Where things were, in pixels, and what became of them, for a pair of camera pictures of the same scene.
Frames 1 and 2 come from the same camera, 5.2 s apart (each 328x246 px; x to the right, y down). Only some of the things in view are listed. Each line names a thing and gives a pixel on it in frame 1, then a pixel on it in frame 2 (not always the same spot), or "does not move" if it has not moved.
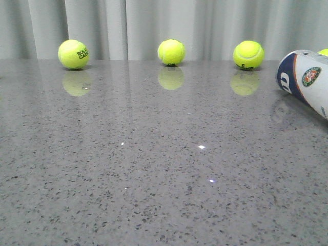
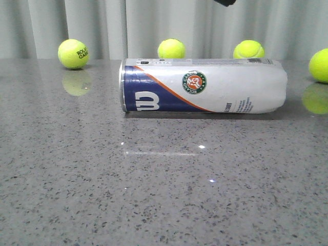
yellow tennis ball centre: x=171 y=52 does not move
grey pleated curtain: x=133 y=29 does not move
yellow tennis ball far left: x=74 y=54 does not move
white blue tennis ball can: x=304 y=73 to x=203 y=85
